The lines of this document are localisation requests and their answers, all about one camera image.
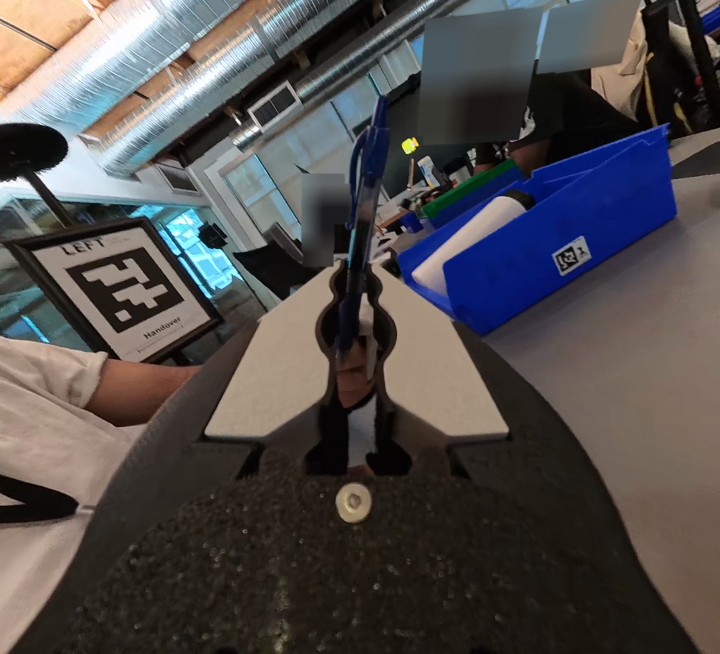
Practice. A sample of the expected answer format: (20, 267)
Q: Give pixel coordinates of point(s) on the dark wall grille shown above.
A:
(175, 177)

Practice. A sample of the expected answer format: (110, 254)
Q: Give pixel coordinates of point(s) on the green storage bin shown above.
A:
(472, 187)

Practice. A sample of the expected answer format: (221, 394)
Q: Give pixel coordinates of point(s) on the white air vent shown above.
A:
(274, 106)

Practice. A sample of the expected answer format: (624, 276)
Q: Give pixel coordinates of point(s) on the person's left hand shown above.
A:
(354, 378)

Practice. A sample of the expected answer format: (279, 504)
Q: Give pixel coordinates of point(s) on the black camera on stand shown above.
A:
(212, 233)

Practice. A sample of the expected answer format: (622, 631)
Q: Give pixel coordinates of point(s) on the plain blue storage bin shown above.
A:
(412, 224)

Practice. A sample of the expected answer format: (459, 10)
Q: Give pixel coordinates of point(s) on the black framed marker sign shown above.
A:
(118, 288)

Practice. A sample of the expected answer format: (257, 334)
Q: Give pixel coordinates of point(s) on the white cylinder roll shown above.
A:
(467, 238)

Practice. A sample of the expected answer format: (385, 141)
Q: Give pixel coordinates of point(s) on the silver air duct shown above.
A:
(394, 19)
(185, 92)
(140, 19)

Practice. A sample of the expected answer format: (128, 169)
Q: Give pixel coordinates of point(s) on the white bottle blue label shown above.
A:
(428, 170)

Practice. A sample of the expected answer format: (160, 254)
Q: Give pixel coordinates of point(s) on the black wall screen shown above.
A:
(402, 120)

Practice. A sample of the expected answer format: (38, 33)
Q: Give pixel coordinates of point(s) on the yellow sticker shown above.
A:
(410, 146)

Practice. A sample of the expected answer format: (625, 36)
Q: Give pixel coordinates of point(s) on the blue pen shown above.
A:
(363, 227)

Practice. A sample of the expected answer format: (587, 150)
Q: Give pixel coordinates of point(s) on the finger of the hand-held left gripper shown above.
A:
(368, 322)

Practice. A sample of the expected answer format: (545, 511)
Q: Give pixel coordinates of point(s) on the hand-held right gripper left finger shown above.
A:
(270, 378)

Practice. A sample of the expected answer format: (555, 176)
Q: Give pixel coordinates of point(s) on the beige jacket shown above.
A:
(619, 69)

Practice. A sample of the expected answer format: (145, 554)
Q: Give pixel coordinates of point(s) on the blue bin with marker label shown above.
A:
(562, 249)

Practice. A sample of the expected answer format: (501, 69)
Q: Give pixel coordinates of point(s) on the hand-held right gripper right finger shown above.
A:
(444, 378)

